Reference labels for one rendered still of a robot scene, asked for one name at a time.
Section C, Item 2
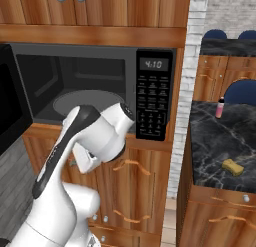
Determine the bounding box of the wooden cupboard run, black top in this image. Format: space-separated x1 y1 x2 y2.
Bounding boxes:
192 37 256 103

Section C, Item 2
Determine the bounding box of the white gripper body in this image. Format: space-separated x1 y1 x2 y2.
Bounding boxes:
72 142 101 175

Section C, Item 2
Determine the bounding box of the black microwave oven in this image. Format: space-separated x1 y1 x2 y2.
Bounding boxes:
6 42 178 142

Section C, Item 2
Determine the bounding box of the black microwave door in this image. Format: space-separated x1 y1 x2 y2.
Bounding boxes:
0 43 35 157

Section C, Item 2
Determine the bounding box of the curved wooden cupboard handle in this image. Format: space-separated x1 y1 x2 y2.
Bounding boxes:
112 208 152 225
112 158 152 176
208 214 256 230

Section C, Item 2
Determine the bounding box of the wooden upper cupboard door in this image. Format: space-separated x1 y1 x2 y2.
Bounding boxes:
111 0 160 28
0 0 45 26
72 0 112 27
45 0 73 26

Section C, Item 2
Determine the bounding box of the pink bottle with dark cap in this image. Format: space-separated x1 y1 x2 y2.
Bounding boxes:
215 96 226 120

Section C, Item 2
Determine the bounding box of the wooden island drawer front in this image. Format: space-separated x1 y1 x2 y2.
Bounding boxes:
187 185 256 213

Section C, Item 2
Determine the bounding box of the blue chair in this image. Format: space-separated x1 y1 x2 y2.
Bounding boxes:
237 29 256 41
202 28 228 41
223 78 256 107

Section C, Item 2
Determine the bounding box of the wooden island cupboard door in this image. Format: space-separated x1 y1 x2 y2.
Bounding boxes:
179 204 256 247

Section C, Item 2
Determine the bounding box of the yellow sponge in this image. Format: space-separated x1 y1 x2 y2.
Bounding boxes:
221 158 245 178

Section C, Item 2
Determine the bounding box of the curved wooden drawer handle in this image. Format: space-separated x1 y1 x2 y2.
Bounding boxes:
209 196 256 209

